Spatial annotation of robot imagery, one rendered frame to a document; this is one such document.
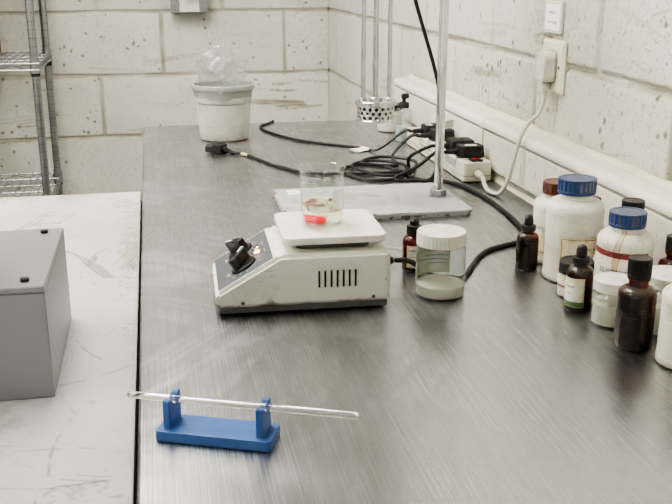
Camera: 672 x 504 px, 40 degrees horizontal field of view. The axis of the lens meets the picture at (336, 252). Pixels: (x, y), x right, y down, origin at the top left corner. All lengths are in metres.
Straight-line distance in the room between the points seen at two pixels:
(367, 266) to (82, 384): 0.35
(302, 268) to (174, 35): 2.50
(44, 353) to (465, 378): 0.39
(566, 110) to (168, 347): 0.82
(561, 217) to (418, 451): 0.47
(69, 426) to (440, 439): 0.32
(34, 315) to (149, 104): 2.67
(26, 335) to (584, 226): 0.66
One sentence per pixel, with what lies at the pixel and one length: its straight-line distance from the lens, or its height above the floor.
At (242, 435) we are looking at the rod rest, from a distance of 0.78.
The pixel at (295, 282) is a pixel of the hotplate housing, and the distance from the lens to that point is 1.05.
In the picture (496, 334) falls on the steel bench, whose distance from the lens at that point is 1.01.
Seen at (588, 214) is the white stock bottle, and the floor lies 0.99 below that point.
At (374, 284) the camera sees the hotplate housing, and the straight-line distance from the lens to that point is 1.06.
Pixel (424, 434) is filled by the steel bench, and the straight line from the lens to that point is 0.80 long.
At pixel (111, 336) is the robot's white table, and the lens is 1.02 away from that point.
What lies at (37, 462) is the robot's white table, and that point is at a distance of 0.80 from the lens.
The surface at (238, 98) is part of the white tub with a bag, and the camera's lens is 2.09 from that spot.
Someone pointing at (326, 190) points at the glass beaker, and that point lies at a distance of 1.05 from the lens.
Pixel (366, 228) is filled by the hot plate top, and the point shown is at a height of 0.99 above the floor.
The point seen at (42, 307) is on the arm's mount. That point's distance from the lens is 0.87.
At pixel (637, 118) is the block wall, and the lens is 1.35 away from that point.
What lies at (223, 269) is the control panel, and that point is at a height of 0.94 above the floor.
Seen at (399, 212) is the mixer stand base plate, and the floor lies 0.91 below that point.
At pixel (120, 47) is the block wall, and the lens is 3.49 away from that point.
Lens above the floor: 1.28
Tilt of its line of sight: 17 degrees down
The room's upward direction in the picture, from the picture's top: straight up
